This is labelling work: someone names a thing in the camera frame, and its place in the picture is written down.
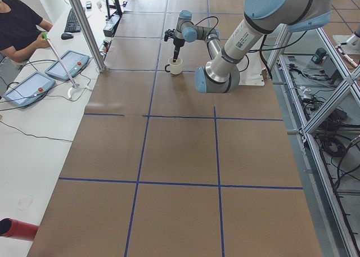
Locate near teach pendant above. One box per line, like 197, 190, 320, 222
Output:
3, 71, 56, 107

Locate red cylinder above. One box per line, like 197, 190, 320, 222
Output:
1, 218, 39, 241

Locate black keyboard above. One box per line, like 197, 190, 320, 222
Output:
64, 9, 81, 33

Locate teach pendant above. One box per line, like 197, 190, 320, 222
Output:
45, 50, 90, 81
3, 71, 56, 107

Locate black computer mouse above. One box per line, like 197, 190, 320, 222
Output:
61, 32, 74, 40

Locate far teach pendant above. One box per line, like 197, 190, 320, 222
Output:
45, 50, 90, 81

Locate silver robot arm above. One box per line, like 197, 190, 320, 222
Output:
164, 0, 332, 93

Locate white smiley mug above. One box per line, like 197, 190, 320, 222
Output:
164, 57, 183, 75

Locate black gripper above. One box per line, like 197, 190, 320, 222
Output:
173, 37, 185, 62

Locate white pedestal column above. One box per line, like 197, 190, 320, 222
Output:
238, 0, 285, 87

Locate aluminium frame post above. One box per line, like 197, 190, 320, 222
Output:
69, 0, 106, 73

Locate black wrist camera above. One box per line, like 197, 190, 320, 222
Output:
164, 29, 176, 42

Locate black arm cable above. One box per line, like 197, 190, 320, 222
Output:
193, 16, 220, 41

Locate silver reacher stick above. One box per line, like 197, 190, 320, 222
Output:
42, 33, 92, 99

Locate person in black shirt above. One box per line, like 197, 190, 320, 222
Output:
1, 0, 53, 62

